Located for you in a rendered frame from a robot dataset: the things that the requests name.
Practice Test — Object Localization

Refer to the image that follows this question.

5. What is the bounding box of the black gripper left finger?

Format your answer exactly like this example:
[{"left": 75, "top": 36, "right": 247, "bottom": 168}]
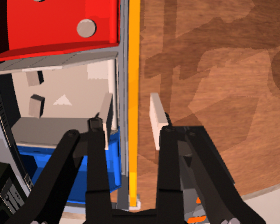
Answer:
[{"left": 4, "top": 93, "right": 114, "bottom": 224}]

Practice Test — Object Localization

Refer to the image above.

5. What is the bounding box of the orange long bar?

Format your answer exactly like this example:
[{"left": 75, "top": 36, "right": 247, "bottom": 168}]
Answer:
[{"left": 129, "top": 0, "right": 140, "bottom": 206}]

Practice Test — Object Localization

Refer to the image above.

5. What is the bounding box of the red bin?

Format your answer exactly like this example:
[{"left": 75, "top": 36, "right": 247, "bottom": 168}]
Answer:
[{"left": 0, "top": 0, "right": 121, "bottom": 61}]

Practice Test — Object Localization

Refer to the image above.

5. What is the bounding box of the blue open bin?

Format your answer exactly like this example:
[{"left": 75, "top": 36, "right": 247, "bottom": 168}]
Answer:
[{"left": 17, "top": 131, "right": 122, "bottom": 204}]

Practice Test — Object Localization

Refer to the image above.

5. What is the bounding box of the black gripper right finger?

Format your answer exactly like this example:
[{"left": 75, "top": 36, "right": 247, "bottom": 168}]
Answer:
[{"left": 150, "top": 93, "right": 266, "bottom": 224}]

